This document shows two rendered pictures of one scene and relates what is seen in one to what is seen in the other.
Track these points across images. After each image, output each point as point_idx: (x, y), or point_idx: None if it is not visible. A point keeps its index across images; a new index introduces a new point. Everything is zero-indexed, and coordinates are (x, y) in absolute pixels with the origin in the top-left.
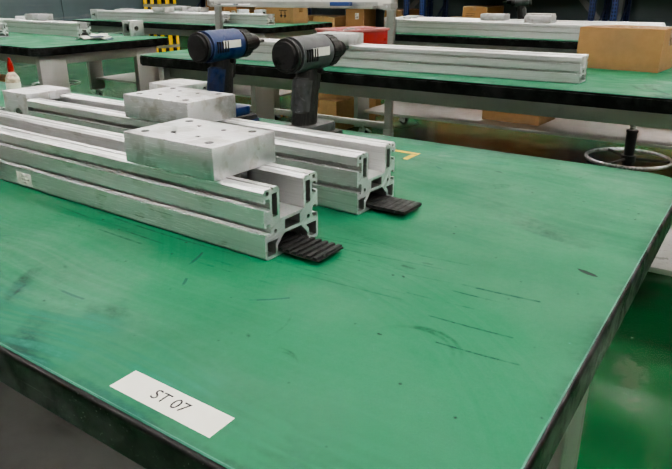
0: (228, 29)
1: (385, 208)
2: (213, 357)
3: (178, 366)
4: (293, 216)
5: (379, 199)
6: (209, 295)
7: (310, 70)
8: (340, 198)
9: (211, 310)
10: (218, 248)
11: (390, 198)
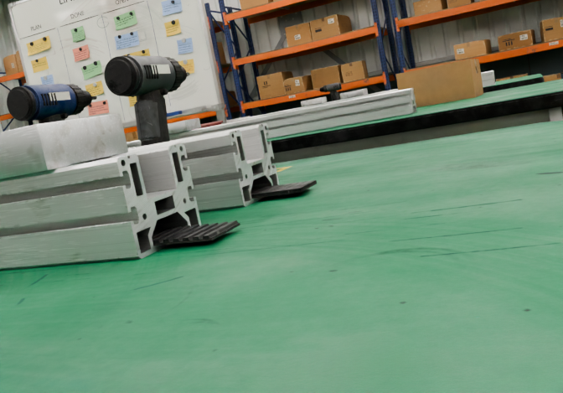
0: (53, 84)
1: (276, 191)
2: (72, 358)
3: (7, 385)
4: (165, 203)
5: (266, 188)
6: (59, 303)
7: (152, 91)
8: (219, 193)
9: (64, 314)
10: (69, 266)
11: (278, 186)
